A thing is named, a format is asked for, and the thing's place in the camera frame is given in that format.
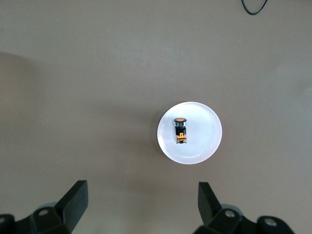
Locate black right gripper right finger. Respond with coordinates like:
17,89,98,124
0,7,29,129
194,181,297,234

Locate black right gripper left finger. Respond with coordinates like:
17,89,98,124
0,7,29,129
0,179,88,234

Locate pink round plate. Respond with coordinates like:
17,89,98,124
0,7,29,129
156,101,223,165

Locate black looped cable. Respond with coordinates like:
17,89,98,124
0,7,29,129
241,0,268,16

